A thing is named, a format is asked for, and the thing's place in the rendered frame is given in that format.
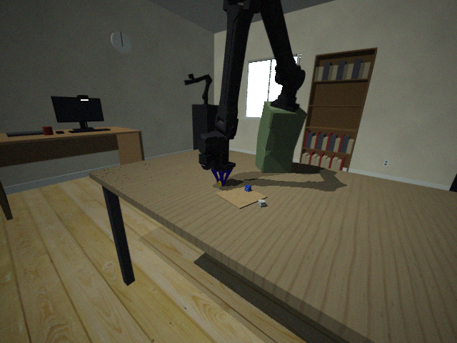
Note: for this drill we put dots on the tan mat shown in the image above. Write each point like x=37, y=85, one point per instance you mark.
x=240, y=198

